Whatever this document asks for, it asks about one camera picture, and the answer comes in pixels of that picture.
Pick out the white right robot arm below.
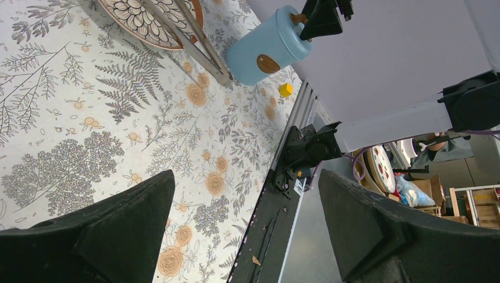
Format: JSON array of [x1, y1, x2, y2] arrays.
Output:
[[297, 1, 499, 282]]

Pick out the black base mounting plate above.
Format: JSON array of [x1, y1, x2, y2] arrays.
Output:
[[227, 123, 342, 282]]

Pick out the clear plastic tongs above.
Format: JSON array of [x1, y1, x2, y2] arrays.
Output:
[[139, 0, 234, 88]]

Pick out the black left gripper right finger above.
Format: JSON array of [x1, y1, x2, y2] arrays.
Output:
[[318, 169, 499, 282]]

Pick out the patterned ceramic plate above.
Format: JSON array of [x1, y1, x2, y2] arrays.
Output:
[[98, 0, 199, 50]]

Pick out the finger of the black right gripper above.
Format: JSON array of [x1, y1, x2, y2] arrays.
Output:
[[300, 0, 343, 41]]

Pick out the light blue round lid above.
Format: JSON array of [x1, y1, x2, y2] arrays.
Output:
[[275, 5, 313, 61]]

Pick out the floral patterned tablecloth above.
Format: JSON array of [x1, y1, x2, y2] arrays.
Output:
[[1, 1, 301, 282]]

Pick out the small yellow block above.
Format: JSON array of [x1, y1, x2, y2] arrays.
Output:
[[279, 83, 294, 97]]

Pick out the light blue cup container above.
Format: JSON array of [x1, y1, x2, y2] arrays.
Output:
[[226, 21, 296, 86]]

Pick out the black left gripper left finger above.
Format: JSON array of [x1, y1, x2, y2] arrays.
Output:
[[1, 170, 175, 282]]

